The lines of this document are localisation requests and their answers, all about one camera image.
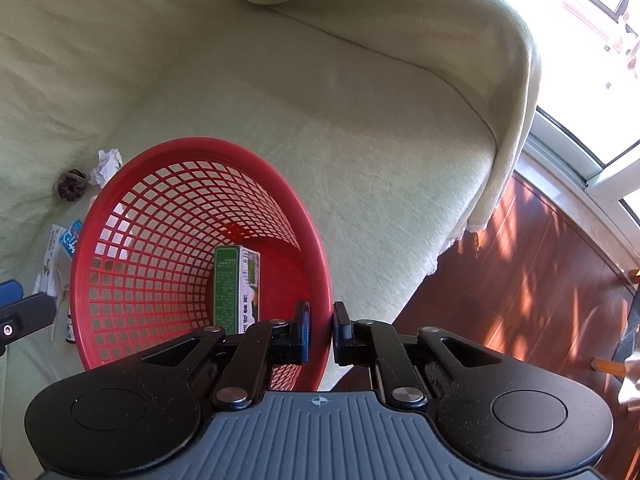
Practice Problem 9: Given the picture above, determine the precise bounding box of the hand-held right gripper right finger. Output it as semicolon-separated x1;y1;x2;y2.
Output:
333;301;505;407

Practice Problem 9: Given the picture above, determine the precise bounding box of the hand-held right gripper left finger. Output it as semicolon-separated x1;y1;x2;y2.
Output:
142;300;311;411

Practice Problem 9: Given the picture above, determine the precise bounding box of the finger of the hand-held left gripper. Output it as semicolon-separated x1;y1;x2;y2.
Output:
0;280;57;357

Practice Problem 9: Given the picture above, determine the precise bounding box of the white printed ointment box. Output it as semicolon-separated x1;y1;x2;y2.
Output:
32;224;71;301

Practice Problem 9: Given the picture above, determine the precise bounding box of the blue snack packet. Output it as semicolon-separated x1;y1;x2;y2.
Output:
59;219;85;261

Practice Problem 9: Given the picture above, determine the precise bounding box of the green and white carton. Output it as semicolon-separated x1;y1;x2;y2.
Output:
213;245;262;335

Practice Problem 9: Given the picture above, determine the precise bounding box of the dark purple scrunchie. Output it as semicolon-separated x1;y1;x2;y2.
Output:
59;169;87;202

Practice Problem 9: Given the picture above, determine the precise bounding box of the white tissue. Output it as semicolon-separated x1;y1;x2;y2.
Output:
90;148;123;188

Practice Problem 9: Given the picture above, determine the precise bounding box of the red plastic mesh basket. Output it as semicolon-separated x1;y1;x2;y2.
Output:
70;136;335;392

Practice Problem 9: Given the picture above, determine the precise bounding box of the sofa with pale green cover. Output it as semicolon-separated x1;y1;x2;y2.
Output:
0;0;543;480

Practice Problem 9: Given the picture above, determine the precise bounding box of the light wooden bar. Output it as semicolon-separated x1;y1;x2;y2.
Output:
591;356;629;377

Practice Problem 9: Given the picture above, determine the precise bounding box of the white sliding door frame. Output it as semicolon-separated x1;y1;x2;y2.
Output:
520;0;640;221

